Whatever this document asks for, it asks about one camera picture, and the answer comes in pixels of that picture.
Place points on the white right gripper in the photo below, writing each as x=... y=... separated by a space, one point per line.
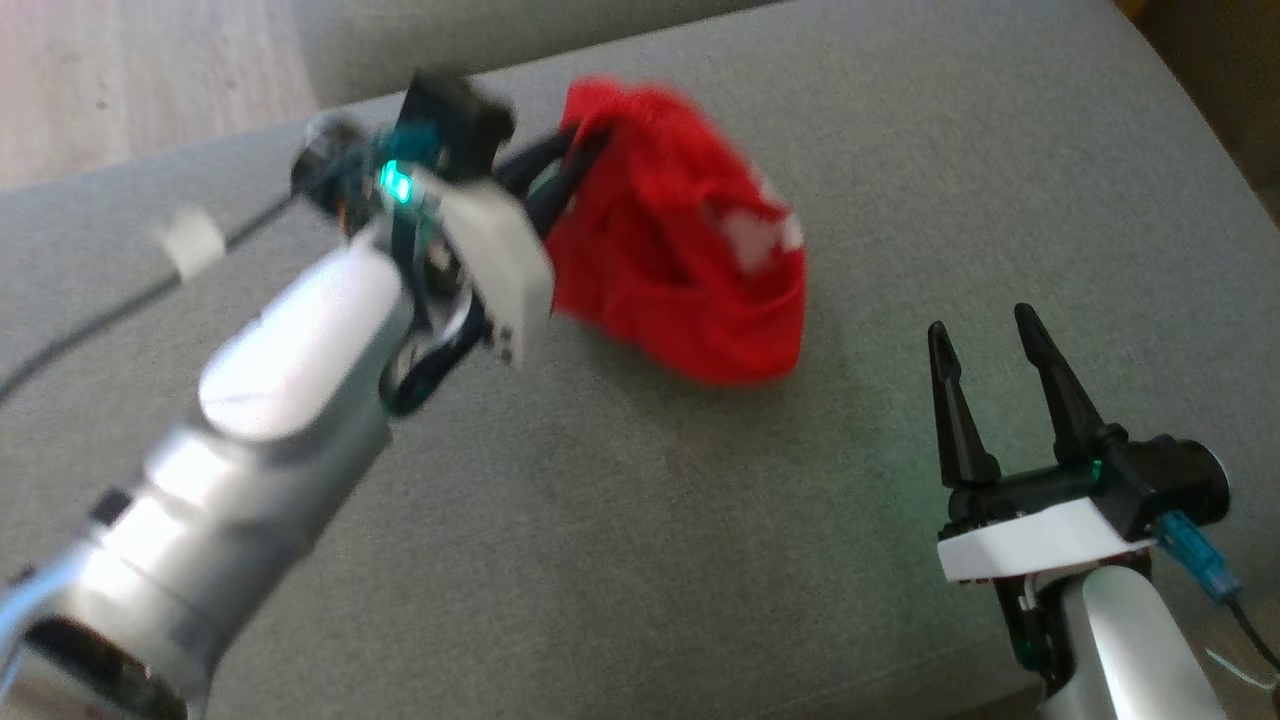
x=1040 y=525

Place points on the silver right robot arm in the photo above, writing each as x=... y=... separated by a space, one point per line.
x=1120 y=650

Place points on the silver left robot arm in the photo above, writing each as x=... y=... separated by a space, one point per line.
x=250 y=430

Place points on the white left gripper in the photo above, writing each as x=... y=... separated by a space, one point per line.
x=495 y=260

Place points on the grey fabric sofa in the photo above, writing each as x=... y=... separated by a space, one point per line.
x=700 y=520

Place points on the red basketball jersey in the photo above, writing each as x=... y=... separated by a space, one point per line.
x=670 y=260

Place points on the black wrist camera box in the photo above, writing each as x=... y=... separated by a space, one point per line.
x=1170 y=485
x=455 y=120

